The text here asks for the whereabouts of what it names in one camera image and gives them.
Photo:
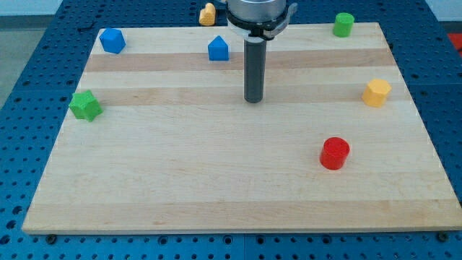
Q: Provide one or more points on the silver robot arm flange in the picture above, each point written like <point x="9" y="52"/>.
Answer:
<point x="258" y="20"/>

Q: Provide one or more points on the blue triangle block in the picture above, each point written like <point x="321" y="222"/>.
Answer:
<point x="218" y="50"/>

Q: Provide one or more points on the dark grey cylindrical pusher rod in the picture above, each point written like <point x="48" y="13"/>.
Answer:
<point x="254" y="70"/>

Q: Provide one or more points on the red cylinder block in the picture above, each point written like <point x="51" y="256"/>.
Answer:
<point x="334" y="153"/>

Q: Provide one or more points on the wooden board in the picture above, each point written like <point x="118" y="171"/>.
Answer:
<point x="177" y="149"/>

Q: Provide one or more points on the yellow heart block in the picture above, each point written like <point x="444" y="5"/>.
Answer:
<point x="207" y="15"/>

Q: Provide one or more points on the yellow hexagon block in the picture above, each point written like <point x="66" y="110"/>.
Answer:
<point x="376" y="93"/>

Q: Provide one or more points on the blue cube block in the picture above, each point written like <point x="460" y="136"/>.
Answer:
<point x="112" y="40"/>

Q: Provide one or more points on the green star block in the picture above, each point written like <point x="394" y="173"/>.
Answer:
<point x="84" y="105"/>

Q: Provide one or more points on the green cylinder block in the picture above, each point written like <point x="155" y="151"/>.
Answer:
<point x="343" y="24"/>

